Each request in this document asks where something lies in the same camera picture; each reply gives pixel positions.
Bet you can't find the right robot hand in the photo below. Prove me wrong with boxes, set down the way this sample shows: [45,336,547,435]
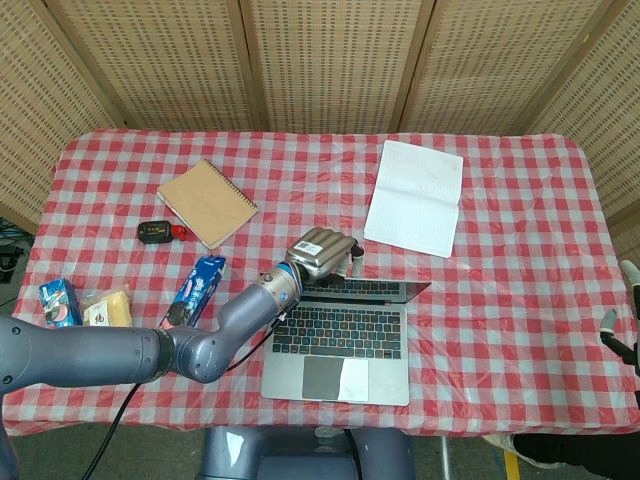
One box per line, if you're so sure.
[599,259,640,376]

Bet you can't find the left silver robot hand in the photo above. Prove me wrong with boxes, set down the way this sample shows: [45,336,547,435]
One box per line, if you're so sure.
[284,227,364,289]

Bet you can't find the grey laptop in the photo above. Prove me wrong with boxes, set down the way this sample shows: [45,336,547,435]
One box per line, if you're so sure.
[260,264,432,407]

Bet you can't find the white lined open notebook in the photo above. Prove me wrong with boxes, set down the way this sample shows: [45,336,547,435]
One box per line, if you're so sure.
[363,139,465,259]

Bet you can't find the brown spiral notebook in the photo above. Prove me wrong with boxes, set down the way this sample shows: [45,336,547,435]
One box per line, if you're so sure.
[156,158,259,250]

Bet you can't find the long blue Oreo box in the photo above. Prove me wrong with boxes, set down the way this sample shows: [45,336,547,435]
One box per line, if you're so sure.
[158,254,227,330]

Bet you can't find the red white checkered tablecloth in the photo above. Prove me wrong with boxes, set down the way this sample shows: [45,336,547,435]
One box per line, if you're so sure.
[2,128,640,439]

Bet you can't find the black trouser leg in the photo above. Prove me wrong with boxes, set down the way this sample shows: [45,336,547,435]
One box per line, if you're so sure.
[514,432,640,480]

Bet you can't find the small black box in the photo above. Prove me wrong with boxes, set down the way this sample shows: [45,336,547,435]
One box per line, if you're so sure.
[137,221,176,245]

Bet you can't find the woven bamboo folding screen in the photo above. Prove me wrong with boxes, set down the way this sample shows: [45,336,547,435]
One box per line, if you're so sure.
[0,0,640,241]

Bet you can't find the grey robot torso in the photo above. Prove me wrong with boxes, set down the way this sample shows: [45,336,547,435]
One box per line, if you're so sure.
[199,425,416,480]

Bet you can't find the yellow snack packet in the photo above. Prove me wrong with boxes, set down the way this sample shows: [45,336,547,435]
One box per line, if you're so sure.
[81,284,134,329]

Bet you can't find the small blue Oreo pack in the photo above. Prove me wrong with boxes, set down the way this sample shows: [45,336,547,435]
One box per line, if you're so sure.
[38,278,84,329]

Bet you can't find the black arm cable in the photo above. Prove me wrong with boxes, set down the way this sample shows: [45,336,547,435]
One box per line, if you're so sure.
[79,309,289,480]

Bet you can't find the black floor cables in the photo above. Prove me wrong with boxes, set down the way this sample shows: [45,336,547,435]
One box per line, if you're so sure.
[0,217,27,284]

